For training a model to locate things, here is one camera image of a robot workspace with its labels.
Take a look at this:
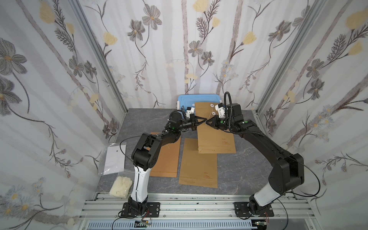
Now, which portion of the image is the kraft file bag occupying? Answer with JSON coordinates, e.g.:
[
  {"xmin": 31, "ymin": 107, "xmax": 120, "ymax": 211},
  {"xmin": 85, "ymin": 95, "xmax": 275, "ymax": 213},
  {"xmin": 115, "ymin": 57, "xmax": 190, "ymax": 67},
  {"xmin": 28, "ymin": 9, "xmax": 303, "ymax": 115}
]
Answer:
[
  {"xmin": 150, "ymin": 138, "xmax": 181, "ymax": 178},
  {"xmin": 195, "ymin": 102, "xmax": 236, "ymax": 154},
  {"xmin": 179, "ymin": 138, "xmax": 218, "ymax": 188}
]

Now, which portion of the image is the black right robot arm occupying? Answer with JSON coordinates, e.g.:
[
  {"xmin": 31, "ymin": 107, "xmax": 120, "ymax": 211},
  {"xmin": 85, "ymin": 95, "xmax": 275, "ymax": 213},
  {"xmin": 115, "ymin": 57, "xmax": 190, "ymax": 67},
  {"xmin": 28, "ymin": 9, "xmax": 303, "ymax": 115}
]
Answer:
[{"xmin": 206, "ymin": 103, "xmax": 304, "ymax": 216}]

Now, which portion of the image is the clear plastic bag white card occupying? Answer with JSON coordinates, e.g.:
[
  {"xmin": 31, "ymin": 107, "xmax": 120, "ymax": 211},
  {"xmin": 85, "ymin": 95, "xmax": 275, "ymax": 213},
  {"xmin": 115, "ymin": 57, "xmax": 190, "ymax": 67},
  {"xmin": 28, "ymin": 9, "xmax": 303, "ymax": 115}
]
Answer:
[{"xmin": 98, "ymin": 143, "xmax": 126, "ymax": 175}]

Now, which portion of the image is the blue lidded storage box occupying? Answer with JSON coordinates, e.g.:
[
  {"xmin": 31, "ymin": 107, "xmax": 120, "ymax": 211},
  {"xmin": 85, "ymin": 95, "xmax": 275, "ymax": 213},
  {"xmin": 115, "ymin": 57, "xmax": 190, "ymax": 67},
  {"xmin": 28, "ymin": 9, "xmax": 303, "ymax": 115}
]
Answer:
[{"xmin": 176, "ymin": 94, "xmax": 222, "ymax": 110}]

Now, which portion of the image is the crumpled white foam piece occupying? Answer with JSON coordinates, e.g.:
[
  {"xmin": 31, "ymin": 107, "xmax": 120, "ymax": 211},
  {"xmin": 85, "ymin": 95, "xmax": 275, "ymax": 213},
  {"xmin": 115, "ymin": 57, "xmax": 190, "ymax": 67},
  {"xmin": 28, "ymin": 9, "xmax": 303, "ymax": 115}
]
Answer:
[{"xmin": 109, "ymin": 176, "xmax": 133, "ymax": 198}]

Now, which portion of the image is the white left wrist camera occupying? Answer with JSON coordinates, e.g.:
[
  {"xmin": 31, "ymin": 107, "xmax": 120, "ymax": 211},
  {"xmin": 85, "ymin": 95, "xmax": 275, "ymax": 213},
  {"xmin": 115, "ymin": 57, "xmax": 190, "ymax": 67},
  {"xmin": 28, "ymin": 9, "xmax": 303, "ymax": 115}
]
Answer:
[{"xmin": 186, "ymin": 107, "xmax": 195, "ymax": 119}]

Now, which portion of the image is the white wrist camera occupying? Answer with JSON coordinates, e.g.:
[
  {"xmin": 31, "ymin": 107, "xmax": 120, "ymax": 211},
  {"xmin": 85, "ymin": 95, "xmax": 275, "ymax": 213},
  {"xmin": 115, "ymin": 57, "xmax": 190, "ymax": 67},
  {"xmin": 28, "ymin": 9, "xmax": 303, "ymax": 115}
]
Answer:
[
  {"xmin": 186, "ymin": 107, "xmax": 195, "ymax": 119},
  {"xmin": 215, "ymin": 103, "xmax": 228, "ymax": 118}
]

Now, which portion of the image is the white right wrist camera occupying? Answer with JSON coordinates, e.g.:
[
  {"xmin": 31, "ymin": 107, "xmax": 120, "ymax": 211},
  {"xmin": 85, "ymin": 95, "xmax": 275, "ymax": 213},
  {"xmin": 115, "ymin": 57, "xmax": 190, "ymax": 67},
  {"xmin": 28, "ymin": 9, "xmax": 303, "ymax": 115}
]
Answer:
[{"xmin": 215, "ymin": 103, "xmax": 228, "ymax": 118}]

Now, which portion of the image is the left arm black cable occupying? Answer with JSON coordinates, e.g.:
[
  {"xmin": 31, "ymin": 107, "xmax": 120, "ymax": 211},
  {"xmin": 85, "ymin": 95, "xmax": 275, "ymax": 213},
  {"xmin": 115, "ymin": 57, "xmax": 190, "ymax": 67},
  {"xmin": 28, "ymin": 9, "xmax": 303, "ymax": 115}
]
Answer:
[{"xmin": 119, "ymin": 135, "xmax": 144, "ymax": 167}]

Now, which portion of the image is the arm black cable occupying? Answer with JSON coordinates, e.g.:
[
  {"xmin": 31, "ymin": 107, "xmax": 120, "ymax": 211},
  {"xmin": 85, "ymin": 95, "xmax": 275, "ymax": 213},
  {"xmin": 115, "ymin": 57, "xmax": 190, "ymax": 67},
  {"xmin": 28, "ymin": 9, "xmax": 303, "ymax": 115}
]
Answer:
[
  {"xmin": 119, "ymin": 135, "xmax": 144, "ymax": 167},
  {"xmin": 275, "ymin": 160, "xmax": 322, "ymax": 230}
]

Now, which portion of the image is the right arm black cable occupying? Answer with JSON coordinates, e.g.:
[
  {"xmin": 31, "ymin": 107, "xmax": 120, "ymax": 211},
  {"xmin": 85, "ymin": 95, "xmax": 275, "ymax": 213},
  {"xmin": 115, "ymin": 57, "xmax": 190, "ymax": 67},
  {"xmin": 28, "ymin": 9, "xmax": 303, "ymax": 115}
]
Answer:
[{"xmin": 275, "ymin": 160, "xmax": 322, "ymax": 230}]

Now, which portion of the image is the white slotted cable duct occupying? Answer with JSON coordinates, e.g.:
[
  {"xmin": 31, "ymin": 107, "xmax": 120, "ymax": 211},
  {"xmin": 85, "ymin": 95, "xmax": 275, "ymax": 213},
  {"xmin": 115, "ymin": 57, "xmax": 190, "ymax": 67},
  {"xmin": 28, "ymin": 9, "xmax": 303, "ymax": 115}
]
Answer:
[{"xmin": 84, "ymin": 219, "xmax": 257, "ymax": 230}]

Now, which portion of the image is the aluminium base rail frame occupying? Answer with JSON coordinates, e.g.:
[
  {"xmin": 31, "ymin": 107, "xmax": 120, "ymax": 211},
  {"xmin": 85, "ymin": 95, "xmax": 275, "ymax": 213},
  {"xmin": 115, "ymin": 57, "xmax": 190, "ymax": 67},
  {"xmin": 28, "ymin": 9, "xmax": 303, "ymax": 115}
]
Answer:
[{"xmin": 75, "ymin": 193, "xmax": 321, "ymax": 230}]

